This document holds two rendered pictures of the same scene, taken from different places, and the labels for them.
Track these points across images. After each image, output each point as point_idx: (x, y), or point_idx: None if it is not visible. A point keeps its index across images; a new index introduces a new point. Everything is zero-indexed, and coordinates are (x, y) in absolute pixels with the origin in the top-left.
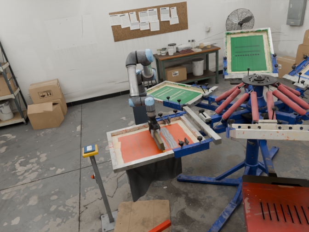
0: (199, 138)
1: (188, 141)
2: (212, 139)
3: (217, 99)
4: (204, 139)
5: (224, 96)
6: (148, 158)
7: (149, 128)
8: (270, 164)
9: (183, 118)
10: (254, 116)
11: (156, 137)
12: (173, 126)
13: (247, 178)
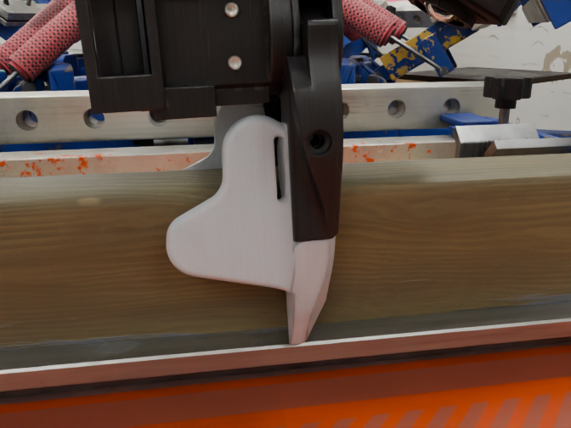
0: (527, 77)
1: (525, 123)
2: (466, 110)
3: (36, 54)
4: (427, 136)
5: (77, 27)
6: None
7: (326, 70)
8: (568, 132)
9: (31, 155)
10: (375, 13)
11: (468, 227)
12: None
13: None
